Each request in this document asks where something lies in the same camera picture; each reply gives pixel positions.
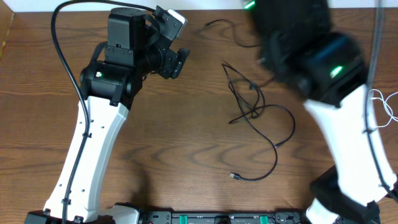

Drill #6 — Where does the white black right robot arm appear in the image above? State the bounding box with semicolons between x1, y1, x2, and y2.
244;0;397;223

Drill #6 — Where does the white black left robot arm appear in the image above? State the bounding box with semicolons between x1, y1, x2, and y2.
25;2;189;223

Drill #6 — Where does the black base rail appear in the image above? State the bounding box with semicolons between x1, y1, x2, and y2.
99;202;312;224

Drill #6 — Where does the black usb cable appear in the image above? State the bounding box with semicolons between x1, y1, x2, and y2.
221;62;296;182

